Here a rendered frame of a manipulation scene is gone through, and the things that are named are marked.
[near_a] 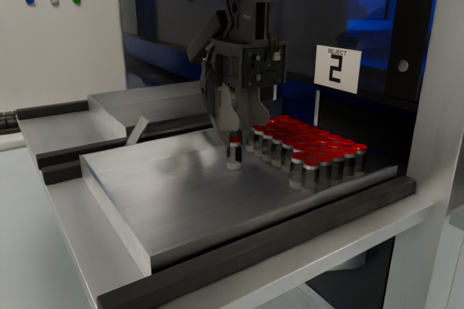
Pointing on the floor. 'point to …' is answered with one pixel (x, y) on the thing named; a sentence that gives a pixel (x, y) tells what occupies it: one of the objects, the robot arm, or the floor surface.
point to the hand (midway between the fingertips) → (232, 135)
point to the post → (436, 161)
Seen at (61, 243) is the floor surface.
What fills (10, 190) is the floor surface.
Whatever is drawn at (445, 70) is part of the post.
